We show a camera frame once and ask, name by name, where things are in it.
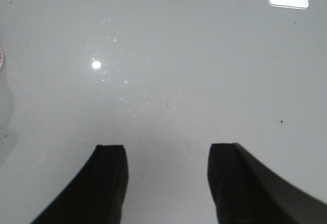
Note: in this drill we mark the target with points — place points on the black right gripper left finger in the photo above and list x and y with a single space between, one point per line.
97 192

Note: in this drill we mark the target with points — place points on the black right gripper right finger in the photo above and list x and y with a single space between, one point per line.
245 191

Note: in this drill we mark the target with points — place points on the pink mesh pen holder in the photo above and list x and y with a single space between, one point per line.
1 58

